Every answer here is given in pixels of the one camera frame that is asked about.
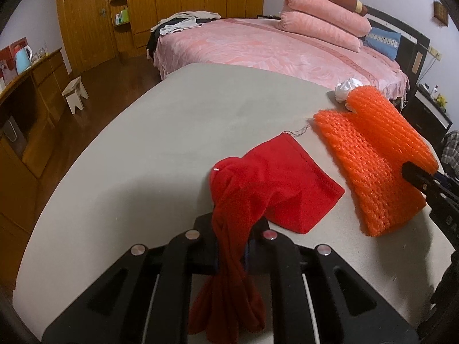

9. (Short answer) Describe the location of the pile of light clothes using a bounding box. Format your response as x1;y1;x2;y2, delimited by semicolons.
158;11;221;37

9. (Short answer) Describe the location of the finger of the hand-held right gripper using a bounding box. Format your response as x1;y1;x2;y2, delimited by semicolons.
434;173;459;197
402;162;450;203

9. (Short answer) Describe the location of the light blue kettle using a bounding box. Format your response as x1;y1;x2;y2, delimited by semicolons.
14;45;34;73

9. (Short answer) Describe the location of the black garment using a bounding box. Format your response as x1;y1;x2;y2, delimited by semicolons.
146;30;163;58

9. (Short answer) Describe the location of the crumpled white tissue wad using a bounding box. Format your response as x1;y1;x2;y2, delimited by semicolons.
334;78;365;112

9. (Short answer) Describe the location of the dark nightstand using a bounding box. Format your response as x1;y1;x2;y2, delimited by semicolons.
409;86;453;144

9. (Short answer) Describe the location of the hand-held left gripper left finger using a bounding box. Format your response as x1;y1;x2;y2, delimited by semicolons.
41;213;219;344

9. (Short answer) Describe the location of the orange foam net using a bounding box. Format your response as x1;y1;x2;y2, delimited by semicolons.
314;86;439;237

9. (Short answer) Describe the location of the red cloth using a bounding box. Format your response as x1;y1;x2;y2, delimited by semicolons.
188;134;345;344

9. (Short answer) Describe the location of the wooden sideboard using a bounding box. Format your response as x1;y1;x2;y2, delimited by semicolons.
0;48;72;248

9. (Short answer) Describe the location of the red gift box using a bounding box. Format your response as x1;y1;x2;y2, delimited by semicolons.
0;38;29;81

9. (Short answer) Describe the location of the dark headboard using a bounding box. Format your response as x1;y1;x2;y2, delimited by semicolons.
366;5;431;87

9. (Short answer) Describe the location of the small white stool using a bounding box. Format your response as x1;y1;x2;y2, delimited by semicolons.
62;77;89;115

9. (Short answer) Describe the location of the grey paper bag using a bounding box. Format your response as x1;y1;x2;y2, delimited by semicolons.
2;116;28;159

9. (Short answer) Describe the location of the wooden wardrobe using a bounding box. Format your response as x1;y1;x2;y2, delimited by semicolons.
45;0;266;73

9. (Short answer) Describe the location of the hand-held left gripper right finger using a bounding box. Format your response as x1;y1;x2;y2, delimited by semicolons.
247;218;420;344

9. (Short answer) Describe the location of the blue pillow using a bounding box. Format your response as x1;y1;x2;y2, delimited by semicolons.
362;27;402;61

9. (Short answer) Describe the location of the brown wall decoration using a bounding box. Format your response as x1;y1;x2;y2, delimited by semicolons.
433;1;450;27

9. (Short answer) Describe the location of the bed with pink cover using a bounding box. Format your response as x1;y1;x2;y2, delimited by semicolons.
152;16;410;101

